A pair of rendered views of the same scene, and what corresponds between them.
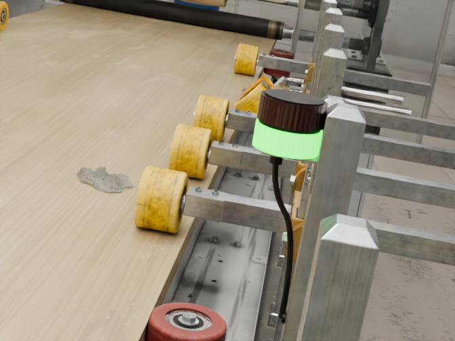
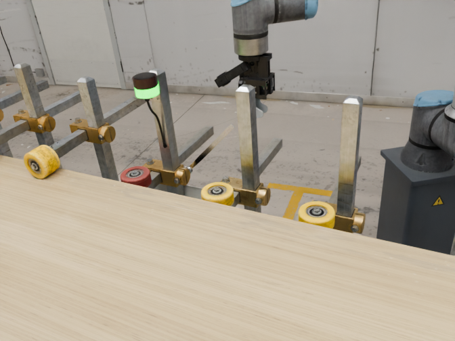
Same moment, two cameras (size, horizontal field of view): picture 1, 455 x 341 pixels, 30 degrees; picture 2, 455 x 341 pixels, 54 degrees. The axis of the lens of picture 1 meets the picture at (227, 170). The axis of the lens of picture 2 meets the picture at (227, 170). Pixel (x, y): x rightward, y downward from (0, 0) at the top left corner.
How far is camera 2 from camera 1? 0.87 m
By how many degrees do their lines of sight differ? 60
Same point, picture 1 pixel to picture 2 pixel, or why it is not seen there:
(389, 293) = not seen: outside the picture
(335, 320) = (253, 109)
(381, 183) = (58, 107)
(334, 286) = (252, 101)
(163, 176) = (42, 151)
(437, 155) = not seen: hidden behind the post
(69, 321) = (121, 200)
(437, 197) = (76, 100)
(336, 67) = (28, 70)
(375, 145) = (10, 100)
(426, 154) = not seen: hidden behind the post
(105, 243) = (54, 188)
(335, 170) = (164, 91)
